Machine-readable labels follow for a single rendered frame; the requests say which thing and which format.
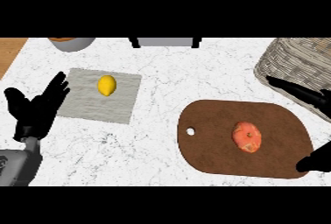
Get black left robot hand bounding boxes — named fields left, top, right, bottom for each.
left=3, top=71, right=71, bottom=144

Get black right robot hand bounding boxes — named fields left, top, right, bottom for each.
left=264, top=75, right=331, bottom=173

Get wicker basket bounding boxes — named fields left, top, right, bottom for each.
left=252, top=38, right=331, bottom=123

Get orange squash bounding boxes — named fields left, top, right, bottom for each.
left=232, top=121, right=263, bottom=154

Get wooden board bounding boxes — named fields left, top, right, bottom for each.
left=0, top=38, right=29, bottom=81

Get brown cutting board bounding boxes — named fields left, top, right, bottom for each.
left=176, top=99, right=316, bottom=179

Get grey placemat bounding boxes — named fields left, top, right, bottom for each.
left=56, top=67, right=143, bottom=125

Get yellow lemon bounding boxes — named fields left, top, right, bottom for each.
left=97, top=74, right=118, bottom=97

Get grey bowl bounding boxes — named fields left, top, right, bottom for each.
left=45, top=38, right=97, bottom=53

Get grey appliance with black legs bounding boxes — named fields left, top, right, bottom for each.
left=128, top=38, right=202, bottom=49

